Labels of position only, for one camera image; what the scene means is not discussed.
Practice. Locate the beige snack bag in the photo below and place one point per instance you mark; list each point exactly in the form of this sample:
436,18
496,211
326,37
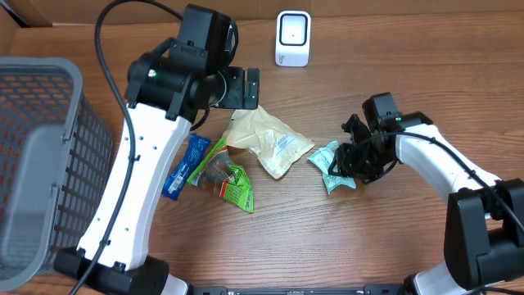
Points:
275,144

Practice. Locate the cardboard box wall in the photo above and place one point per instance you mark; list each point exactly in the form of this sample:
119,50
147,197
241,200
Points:
50,12

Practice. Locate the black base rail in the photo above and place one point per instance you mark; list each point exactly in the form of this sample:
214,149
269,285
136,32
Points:
368,289

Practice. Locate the green snack bag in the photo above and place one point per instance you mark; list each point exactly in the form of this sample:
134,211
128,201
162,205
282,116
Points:
219,175

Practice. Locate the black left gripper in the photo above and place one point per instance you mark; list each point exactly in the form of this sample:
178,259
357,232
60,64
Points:
237,97

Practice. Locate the blue snack bar wrapper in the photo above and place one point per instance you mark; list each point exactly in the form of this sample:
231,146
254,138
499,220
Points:
192,158

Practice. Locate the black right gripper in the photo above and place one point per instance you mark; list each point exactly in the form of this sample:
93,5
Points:
349,168

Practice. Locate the white barcode scanner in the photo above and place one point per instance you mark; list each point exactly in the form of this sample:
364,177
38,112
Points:
292,42

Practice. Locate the grey plastic shopping basket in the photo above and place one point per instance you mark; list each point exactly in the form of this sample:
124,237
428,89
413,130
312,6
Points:
55,158

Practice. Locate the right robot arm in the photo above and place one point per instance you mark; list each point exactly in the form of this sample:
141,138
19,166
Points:
483,243

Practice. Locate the teal snack packet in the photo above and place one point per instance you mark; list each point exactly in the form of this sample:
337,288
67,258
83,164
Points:
322,159

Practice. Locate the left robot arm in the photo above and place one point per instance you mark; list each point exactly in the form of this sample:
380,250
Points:
170,91

